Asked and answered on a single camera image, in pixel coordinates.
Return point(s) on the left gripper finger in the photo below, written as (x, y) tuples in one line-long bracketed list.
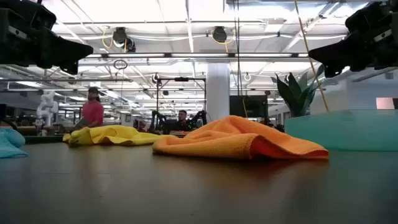
[(62, 51), (70, 68)]

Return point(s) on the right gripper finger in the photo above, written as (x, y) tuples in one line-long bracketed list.
[(333, 71), (342, 53)]

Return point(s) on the blue microfiber towel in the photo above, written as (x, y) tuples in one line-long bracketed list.
[(11, 143)]

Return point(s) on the orange microfiber towel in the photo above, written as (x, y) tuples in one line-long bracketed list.
[(230, 137)]

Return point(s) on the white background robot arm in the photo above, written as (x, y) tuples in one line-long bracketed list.
[(46, 107)]

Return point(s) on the black background robot arm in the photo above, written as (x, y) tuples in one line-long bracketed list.
[(157, 119)]

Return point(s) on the yellow microfiber towel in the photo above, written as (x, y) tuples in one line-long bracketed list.
[(109, 135)]

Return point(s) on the green snake plant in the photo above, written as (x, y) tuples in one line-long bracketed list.
[(295, 96)]

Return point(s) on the person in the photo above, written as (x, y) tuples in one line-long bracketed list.
[(182, 123), (92, 112)]

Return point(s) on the teal translucent plastic bin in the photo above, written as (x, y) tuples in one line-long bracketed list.
[(342, 130)]

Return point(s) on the black monitor screen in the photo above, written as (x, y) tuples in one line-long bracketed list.
[(248, 105)]

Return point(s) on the white building pillar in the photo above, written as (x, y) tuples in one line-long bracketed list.
[(217, 93)]

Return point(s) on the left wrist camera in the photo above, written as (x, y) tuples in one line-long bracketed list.
[(25, 12)]

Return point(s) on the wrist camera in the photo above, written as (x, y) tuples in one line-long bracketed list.
[(373, 15), (25, 12)]

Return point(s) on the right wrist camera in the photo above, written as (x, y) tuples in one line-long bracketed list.
[(373, 15)]

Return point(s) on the pale pink wall panel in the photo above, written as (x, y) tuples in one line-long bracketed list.
[(385, 103)]

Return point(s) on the black metal frame rig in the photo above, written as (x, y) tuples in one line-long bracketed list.
[(181, 79)]

